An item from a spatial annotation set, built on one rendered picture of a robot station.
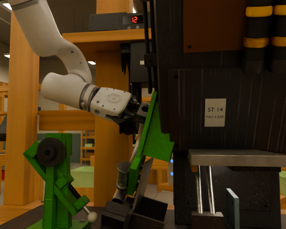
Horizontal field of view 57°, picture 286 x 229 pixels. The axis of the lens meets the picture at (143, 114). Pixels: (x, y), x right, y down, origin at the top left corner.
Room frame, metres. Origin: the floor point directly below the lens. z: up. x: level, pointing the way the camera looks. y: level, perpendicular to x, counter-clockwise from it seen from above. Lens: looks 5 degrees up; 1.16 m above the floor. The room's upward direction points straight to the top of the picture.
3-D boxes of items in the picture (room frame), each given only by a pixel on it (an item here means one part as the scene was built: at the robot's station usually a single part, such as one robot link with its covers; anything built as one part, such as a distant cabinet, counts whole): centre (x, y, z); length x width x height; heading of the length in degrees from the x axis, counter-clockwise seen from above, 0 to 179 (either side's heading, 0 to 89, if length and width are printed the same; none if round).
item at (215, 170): (0.87, -0.25, 1.07); 0.30 x 0.18 x 0.34; 82
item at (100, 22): (1.01, 0.13, 1.59); 0.15 x 0.07 x 0.07; 82
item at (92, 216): (0.73, 0.15, 0.96); 0.06 x 0.03 x 0.06; 82
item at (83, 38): (1.01, -0.16, 1.52); 0.90 x 0.25 x 0.04; 82
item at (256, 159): (0.64, -0.19, 1.11); 0.39 x 0.16 x 0.03; 172
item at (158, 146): (0.70, -0.04, 1.17); 0.13 x 0.12 x 0.20; 82
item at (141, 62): (0.97, -0.05, 1.42); 0.17 x 0.12 x 0.15; 82
